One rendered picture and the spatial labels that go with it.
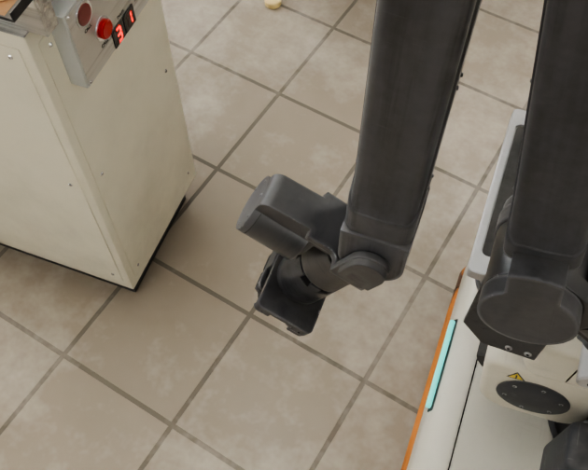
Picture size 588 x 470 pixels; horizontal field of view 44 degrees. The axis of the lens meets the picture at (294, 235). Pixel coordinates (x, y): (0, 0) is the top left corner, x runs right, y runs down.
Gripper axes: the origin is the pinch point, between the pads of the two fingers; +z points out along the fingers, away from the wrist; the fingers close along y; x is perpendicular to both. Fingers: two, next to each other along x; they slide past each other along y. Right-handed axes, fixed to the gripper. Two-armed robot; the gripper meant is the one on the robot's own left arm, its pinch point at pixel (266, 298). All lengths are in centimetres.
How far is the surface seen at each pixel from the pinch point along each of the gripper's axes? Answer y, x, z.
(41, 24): -21.9, -39.4, 10.2
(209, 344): -19, 14, 79
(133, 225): -28, -14, 65
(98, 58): -30.1, -32.9, 22.1
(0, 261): -20, -35, 105
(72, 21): -27.3, -37.3, 13.6
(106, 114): -31, -29, 37
